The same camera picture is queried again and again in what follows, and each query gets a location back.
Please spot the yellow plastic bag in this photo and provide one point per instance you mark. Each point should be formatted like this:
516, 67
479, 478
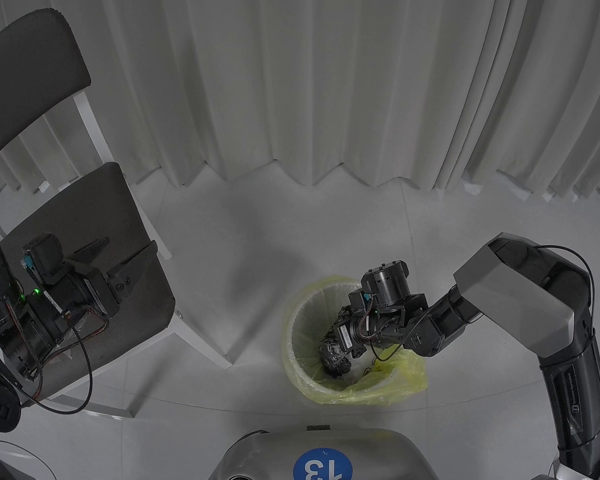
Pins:
400, 373

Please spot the white trash bin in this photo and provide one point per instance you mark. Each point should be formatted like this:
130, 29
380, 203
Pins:
310, 318

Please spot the grey chair with white frame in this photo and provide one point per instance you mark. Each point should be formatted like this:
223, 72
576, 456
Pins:
80, 218

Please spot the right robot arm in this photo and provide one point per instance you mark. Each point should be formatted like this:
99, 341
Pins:
530, 293

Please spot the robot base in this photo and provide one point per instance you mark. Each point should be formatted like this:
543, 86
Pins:
325, 460

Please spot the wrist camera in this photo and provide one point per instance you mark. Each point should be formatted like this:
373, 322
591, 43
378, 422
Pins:
361, 303
42, 258

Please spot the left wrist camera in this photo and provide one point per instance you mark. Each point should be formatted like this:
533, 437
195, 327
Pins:
42, 258

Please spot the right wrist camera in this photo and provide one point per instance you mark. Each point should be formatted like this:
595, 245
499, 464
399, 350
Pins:
361, 303

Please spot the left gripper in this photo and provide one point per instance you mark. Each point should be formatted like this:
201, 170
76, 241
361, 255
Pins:
80, 293

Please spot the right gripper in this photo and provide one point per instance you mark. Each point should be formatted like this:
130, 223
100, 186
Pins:
362, 335

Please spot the black plastic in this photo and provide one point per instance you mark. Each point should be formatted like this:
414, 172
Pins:
335, 358

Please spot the white curtain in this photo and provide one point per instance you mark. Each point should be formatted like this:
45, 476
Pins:
300, 68

